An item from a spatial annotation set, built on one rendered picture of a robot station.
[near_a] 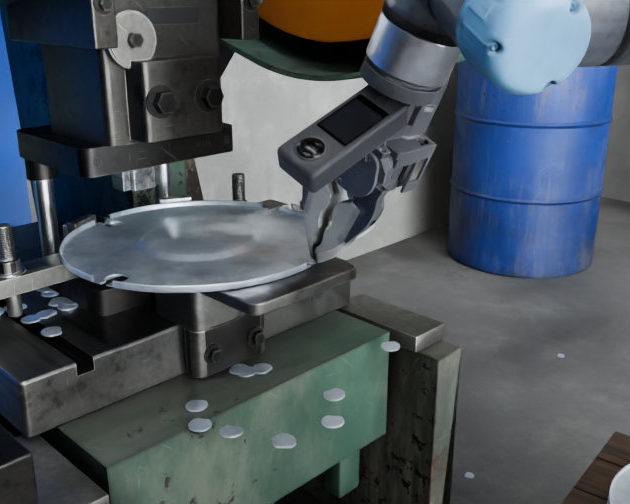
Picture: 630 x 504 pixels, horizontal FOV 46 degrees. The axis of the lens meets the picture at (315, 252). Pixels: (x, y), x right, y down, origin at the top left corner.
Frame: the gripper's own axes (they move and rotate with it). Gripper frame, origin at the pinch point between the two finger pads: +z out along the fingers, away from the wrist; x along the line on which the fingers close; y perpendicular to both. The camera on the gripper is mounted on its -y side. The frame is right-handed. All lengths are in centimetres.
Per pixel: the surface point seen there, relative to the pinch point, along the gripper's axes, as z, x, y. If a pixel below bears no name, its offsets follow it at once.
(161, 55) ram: -8.8, 24.2, -3.8
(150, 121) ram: -4.5, 19.1, -7.7
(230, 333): 13.1, 3.5, -4.0
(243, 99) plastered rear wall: 67, 120, 115
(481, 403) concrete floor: 88, 0, 106
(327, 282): 0.2, -3.8, -1.9
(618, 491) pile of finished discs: 28, -36, 40
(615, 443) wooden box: 34, -31, 57
